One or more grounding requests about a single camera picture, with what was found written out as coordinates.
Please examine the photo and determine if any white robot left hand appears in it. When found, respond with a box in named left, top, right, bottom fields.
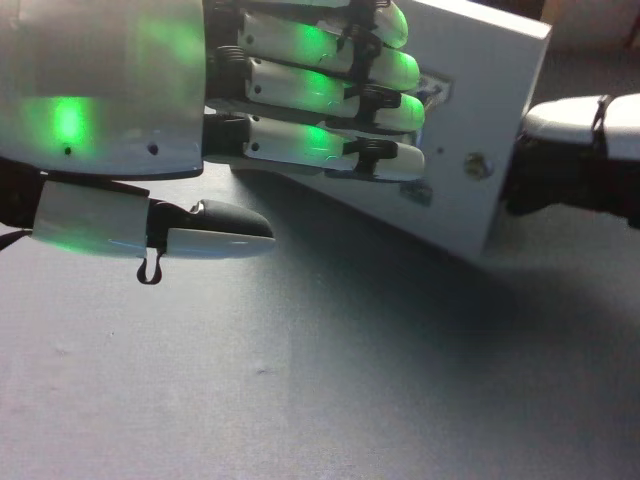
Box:
left=0, top=0, right=427, bottom=286

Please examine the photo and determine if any chrome door handle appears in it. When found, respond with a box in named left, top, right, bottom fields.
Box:
left=399, top=72, right=456, bottom=207

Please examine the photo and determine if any white cabinet door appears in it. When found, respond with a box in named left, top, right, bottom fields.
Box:
left=229, top=0, right=554, bottom=265

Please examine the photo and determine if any light wood cabinet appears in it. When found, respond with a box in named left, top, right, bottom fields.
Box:
left=410, top=0, right=547, bottom=25

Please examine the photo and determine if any grey table cloth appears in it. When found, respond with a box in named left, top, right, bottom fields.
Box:
left=0, top=49, right=640, bottom=480

